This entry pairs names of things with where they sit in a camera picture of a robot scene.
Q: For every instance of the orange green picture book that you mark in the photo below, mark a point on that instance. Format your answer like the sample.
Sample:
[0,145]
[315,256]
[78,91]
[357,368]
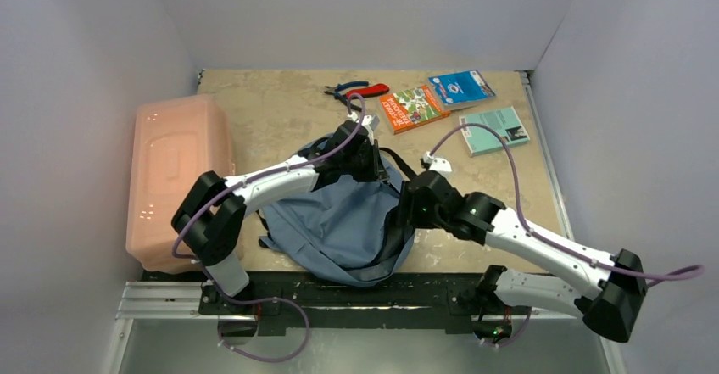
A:
[411,108]

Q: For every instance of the blue handled pliers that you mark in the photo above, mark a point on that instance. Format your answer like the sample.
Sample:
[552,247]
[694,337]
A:
[339,90]

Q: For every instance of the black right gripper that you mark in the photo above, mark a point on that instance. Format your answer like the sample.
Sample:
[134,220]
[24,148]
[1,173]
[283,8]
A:
[406,212]

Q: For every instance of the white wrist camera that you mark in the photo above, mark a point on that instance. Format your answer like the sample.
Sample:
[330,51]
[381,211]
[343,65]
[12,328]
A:
[434,163]
[368,121]

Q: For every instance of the blue paperback book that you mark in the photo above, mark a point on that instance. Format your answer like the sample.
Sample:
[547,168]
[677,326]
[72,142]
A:
[461,90]

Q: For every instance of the aluminium frame rail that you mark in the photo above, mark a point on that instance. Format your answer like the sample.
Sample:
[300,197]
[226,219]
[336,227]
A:
[151,340]

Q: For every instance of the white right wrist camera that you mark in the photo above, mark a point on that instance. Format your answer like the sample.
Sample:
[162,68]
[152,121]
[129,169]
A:
[434,163]

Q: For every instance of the pink plastic storage bin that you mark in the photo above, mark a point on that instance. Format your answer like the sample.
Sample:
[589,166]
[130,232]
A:
[175,141]

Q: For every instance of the blue student backpack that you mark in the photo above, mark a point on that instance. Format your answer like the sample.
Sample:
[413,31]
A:
[340,232]

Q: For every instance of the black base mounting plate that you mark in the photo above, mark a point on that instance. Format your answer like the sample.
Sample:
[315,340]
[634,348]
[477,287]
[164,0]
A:
[275,301]

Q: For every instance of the red utility knife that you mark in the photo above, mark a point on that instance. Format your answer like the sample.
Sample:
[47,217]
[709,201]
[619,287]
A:
[372,91]

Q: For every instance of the teal paperback book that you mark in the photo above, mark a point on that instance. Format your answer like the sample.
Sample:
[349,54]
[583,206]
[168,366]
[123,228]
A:
[505,122]

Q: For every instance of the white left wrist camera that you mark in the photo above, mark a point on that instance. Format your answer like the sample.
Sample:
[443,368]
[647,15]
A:
[368,121]

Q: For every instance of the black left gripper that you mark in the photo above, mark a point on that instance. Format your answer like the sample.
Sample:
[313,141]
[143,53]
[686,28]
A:
[376,170]

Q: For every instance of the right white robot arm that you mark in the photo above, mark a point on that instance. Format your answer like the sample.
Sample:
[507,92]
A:
[601,289]

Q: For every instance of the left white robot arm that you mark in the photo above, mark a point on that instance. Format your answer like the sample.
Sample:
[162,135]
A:
[210,217]

